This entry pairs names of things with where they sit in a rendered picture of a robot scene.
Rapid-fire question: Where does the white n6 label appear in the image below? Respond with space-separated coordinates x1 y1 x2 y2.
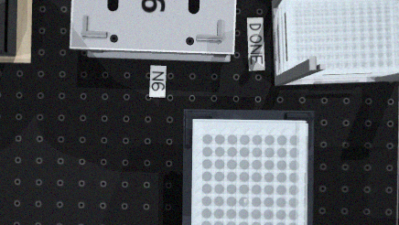
149 66 167 98

